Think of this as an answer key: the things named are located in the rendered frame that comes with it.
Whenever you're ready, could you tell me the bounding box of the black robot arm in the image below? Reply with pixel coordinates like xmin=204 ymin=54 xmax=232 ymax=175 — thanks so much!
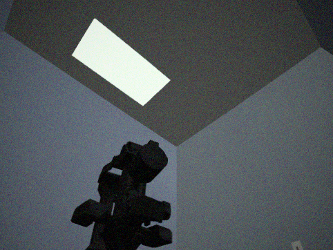
xmin=85 ymin=140 xmax=171 ymax=250

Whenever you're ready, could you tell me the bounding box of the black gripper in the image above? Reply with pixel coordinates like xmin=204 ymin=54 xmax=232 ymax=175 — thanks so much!
xmin=71 ymin=186 xmax=173 ymax=250

